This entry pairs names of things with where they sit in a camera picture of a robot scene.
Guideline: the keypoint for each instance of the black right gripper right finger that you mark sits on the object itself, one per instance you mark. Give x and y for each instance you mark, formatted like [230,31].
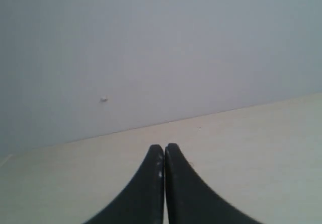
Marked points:
[190,199]

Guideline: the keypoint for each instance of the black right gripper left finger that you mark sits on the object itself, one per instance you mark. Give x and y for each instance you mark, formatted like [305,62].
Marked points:
[142,200]

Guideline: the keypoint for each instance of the small white wall blob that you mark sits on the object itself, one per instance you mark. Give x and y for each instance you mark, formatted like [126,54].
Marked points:
[103,99]

